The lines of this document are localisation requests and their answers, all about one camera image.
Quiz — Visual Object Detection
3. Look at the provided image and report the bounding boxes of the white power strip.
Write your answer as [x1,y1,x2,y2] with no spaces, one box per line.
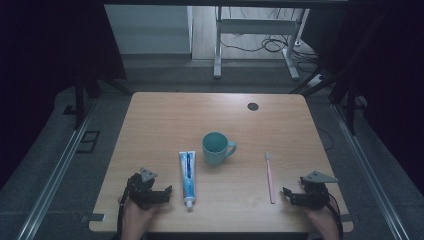
[307,74,326,88]

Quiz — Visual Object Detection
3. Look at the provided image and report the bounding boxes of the black metal stand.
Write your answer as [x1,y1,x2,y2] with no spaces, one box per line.
[289,59,368,136]
[62,64,133,131]

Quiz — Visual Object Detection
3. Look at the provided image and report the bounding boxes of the white cabinet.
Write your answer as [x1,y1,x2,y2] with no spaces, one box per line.
[104,4,194,55]

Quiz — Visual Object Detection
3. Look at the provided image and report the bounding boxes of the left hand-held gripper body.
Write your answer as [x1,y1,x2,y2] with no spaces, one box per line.
[126,167,165,211]

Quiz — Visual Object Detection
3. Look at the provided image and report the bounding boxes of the black floor cables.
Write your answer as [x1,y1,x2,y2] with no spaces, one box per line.
[219,8,319,73]

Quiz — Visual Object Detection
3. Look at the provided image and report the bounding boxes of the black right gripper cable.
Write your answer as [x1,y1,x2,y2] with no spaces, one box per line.
[326,192,344,240]

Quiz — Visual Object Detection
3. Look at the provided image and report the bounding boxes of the white blue toothpaste tube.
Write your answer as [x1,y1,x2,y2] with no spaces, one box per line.
[178,150,197,210]

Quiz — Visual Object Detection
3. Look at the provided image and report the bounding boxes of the pink toothbrush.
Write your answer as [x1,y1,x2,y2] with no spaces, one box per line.
[265,152,277,205]

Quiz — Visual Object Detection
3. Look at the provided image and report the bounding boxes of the dark curtain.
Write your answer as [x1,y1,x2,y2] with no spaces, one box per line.
[301,0,424,196]
[0,0,128,189]

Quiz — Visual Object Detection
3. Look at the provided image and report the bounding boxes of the grey metal floor rail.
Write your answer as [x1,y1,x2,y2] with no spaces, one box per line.
[15,99,98,240]
[331,103,401,240]

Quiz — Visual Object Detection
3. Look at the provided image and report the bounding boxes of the white metal desk frame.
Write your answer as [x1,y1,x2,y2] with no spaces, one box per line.
[213,6,311,81]

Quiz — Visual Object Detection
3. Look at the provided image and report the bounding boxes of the teal cup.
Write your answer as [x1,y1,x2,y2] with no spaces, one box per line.
[201,131,238,167]

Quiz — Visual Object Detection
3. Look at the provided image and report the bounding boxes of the person's left hand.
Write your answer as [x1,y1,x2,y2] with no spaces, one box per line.
[119,199,160,240]

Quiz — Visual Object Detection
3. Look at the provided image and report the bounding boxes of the thin black floor cable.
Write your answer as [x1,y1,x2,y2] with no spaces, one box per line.
[316,126,335,152]

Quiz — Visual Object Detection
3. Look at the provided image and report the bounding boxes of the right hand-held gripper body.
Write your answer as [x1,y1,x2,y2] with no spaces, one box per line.
[299,170,339,211]

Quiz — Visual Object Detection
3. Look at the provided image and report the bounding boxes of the person's right hand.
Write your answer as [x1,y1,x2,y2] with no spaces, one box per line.
[303,205,340,240]

